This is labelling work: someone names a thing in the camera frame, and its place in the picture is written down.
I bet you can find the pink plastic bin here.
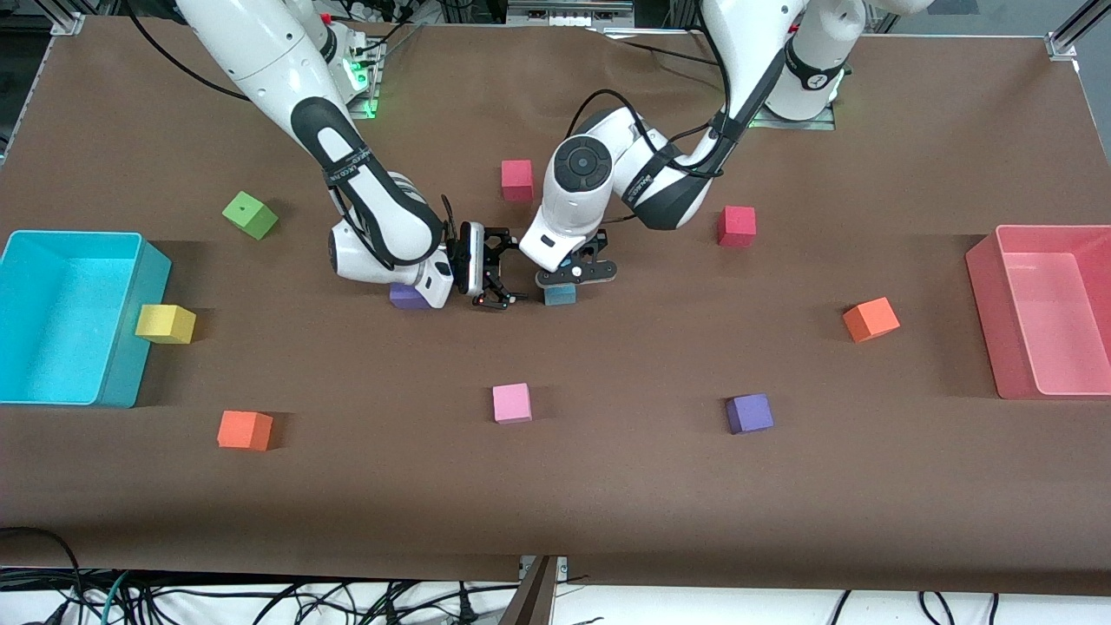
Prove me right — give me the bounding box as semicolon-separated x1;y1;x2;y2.
966;224;1111;400

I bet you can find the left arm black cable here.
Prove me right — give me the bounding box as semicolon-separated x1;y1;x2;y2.
564;87;739;179

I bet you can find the grey camera stand post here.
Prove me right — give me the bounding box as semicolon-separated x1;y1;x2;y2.
497;556;558;625

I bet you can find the pink foam block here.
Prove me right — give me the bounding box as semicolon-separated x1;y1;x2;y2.
492;383;533;424

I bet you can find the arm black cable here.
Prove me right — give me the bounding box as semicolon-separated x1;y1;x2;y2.
126;0;257;103
564;87;739;179

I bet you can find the cyan plastic bin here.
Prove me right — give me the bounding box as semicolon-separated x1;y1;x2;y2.
0;230;172;409

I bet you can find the yellow foam block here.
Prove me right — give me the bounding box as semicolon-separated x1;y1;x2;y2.
135;304;197;345

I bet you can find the white device behind table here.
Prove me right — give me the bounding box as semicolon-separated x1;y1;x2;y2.
508;0;634;27

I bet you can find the orange foam block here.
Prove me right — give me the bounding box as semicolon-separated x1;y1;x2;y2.
842;297;901;343
217;411;274;452

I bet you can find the brown table cover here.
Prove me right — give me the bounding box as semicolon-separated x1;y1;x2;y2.
0;16;1111;600

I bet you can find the green foam block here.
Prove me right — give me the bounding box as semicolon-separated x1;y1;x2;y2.
222;191;279;241

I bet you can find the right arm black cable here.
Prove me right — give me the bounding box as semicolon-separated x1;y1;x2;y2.
126;0;257;103

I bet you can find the black cable on table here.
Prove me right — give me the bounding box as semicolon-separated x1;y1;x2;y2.
599;26;723;67

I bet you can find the black looped cable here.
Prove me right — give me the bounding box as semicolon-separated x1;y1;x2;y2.
0;527;83;625

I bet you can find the teal cable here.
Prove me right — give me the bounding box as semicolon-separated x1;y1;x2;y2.
100;570;133;625

